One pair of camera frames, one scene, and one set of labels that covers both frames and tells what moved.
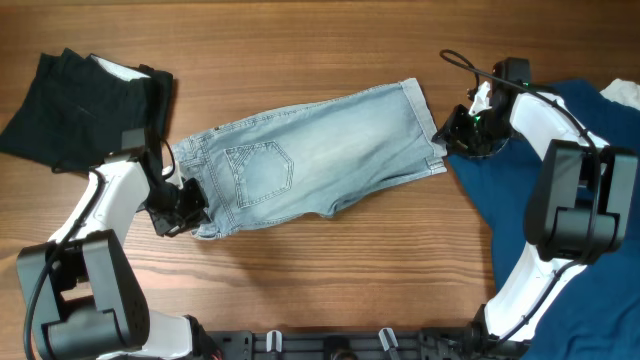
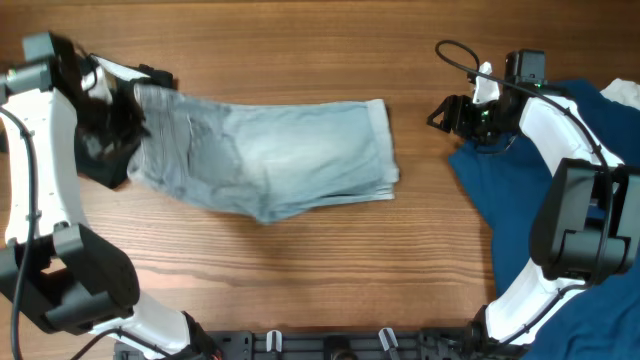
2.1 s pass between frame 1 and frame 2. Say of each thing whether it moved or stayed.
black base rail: stayed
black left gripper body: moved
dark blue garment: stayed
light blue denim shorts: moved
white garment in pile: stayed
